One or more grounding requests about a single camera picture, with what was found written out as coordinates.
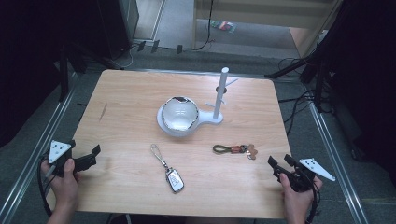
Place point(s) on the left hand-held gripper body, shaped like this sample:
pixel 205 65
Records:
pixel 59 149

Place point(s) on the black cabinet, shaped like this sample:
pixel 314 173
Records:
pixel 120 25

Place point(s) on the light wooden shelf unit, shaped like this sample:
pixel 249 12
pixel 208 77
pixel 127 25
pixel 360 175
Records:
pixel 264 15

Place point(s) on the white bowl with dark rim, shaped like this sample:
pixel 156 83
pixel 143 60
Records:
pixel 180 113

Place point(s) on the black metal stand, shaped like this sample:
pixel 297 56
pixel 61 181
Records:
pixel 317 87
pixel 63 74

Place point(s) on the white stand with pole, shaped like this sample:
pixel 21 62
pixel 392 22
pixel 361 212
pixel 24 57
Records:
pixel 219 93

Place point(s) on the person's left hand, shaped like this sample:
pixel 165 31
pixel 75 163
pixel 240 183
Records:
pixel 63 186

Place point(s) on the colourful packet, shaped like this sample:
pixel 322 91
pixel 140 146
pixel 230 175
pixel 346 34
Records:
pixel 223 26

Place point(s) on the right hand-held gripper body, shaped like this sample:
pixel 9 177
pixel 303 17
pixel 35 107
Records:
pixel 303 177

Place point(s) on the black power plug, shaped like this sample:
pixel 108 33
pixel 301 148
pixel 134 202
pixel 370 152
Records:
pixel 141 46

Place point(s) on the person's right hand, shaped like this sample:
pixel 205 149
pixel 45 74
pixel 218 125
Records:
pixel 295 200

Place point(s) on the silver car key fob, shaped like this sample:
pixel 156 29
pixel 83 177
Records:
pixel 174 180

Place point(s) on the metal floor rail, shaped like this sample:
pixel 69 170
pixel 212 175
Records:
pixel 336 161
pixel 34 155

